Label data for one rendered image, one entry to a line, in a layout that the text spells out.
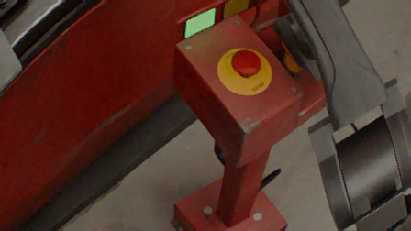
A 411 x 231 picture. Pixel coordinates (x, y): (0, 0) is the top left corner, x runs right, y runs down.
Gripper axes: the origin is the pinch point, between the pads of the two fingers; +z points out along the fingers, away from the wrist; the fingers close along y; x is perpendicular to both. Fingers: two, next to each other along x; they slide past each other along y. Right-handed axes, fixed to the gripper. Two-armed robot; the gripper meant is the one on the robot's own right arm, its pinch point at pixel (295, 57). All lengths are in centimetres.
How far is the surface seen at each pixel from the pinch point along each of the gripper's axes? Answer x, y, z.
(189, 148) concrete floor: 1, 3, 78
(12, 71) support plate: 42, 16, -23
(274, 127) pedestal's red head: 9.5, -6.6, -0.8
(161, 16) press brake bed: 6.6, 20.6, 23.5
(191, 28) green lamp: 12.7, 10.2, -4.2
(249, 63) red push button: 9.8, 1.8, -6.8
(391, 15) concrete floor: -82, 3, 79
